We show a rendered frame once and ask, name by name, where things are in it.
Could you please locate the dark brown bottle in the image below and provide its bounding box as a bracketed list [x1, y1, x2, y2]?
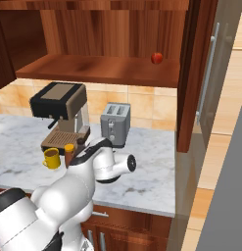
[75, 137, 88, 157]

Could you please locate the brown bottle with orange cap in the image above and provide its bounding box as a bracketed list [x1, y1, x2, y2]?
[64, 143, 75, 170]

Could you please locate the yellow mug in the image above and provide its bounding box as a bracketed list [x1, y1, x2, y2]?
[42, 147, 62, 171]

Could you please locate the wooden cabinet door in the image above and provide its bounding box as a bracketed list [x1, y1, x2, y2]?
[175, 0, 220, 154]
[0, 0, 18, 93]

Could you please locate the tall grey cabinet door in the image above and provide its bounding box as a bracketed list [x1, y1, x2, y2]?
[191, 0, 242, 151]

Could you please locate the silver toaster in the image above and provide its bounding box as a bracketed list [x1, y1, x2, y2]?
[99, 101, 132, 147]

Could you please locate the black and beige coffee machine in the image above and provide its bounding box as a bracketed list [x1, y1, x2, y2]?
[29, 81, 92, 157]

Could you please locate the red apple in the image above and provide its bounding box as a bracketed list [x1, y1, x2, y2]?
[150, 51, 165, 66]

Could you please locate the wooden drawer front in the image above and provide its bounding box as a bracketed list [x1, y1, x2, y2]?
[91, 203, 173, 231]

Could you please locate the wooden base cupboard door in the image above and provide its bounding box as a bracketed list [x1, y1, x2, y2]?
[95, 225, 169, 251]
[80, 221, 98, 251]

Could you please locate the open wooden wall cabinet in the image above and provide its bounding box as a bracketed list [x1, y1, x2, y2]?
[0, 0, 192, 89]

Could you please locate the silver drawer handle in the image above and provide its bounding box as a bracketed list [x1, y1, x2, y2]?
[91, 211, 110, 219]

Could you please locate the long silver door handle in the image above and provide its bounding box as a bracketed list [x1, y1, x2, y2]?
[195, 22, 221, 127]

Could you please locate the silver cupboard handle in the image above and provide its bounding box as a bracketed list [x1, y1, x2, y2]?
[99, 231, 107, 251]
[86, 229, 95, 248]

